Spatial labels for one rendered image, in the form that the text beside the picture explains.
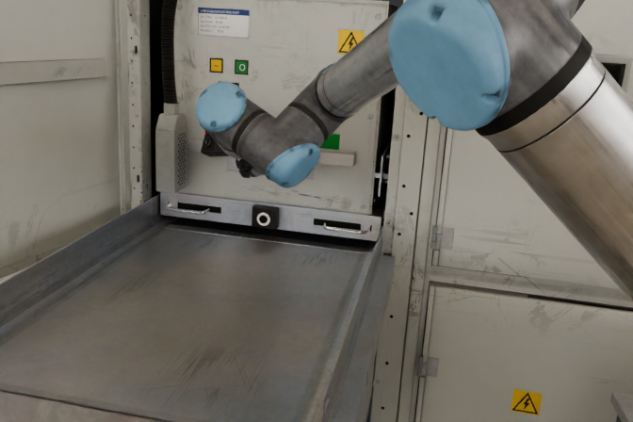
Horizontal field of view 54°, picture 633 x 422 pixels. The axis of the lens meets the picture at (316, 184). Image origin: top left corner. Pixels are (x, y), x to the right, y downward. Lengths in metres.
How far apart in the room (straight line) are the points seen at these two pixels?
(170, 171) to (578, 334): 0.95
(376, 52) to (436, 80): 0.34
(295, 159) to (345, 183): 0.43
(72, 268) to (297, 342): 0.48
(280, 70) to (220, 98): 0.37
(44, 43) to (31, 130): 0.17
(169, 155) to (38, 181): 0.27
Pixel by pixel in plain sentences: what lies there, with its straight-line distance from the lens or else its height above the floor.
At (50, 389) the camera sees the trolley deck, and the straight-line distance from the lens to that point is 0.94.
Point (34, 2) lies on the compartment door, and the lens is 1.34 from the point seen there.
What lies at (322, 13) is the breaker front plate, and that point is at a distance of 1.38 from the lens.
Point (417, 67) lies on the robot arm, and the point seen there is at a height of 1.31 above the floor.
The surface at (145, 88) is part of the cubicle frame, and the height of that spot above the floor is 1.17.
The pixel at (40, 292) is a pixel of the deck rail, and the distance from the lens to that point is 1.20.
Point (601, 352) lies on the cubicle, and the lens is 1.49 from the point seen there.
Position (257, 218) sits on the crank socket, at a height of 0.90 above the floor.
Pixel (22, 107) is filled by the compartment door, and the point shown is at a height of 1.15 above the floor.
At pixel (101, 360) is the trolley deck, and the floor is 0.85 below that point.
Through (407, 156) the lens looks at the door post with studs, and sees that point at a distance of 1.34.
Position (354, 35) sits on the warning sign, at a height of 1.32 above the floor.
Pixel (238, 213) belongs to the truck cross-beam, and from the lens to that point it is 1.48.
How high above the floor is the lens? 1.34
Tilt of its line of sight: 15 degrees down
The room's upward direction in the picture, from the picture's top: 3 degrees clockwise
